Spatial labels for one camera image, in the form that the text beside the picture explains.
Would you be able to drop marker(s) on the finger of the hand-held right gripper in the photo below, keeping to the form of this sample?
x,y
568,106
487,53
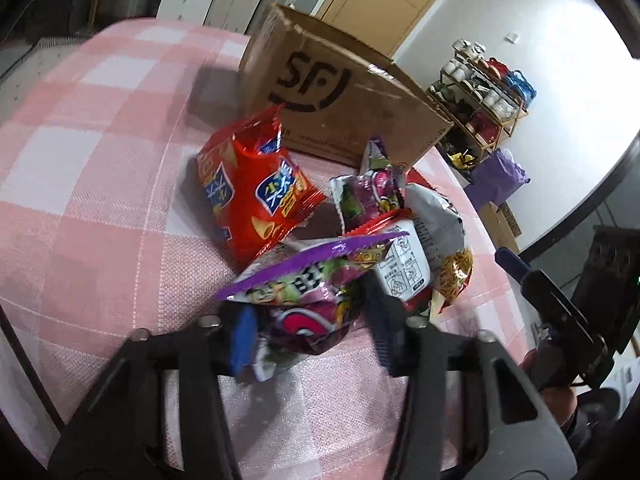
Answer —
x,y
510,260

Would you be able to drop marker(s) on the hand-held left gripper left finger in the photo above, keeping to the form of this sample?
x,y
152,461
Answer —
x,y
245,335

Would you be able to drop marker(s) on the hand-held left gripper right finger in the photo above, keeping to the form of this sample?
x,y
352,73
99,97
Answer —
x,y
382,330

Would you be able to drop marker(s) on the white noodle snack bag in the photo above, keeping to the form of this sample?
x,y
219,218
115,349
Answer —
x,y
400,265
440,220

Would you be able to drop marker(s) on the purple snack packet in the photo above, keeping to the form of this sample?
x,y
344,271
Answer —
x,y
370,190
310,305

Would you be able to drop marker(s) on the red chip bag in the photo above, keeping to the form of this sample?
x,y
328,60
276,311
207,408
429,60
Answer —
x,y
250,195

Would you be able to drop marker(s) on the brown cardboard box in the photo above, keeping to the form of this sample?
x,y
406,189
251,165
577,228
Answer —
x,y
340,85

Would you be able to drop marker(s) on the person's right hand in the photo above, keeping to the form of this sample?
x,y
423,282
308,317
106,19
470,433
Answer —
x,y
557,400

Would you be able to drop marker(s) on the printed cardboard carton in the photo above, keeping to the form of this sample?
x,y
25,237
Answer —
x,y
507,225

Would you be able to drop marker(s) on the purple plastic bag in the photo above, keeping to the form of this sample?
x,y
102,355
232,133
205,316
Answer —
x,y
500,175

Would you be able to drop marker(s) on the white trash bin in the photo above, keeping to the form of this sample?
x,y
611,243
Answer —
x,y
462,165

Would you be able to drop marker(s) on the wooden shoe rack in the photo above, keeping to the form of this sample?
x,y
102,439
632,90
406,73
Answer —
x,y
515,120

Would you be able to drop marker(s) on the rows of assorted shoes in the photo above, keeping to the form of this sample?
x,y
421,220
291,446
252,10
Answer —
x,y
492,100

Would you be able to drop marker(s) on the wooden door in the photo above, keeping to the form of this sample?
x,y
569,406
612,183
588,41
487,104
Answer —
x,y
375,5

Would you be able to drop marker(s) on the white patterned rug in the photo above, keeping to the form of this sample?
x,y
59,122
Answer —
x,y
30,60

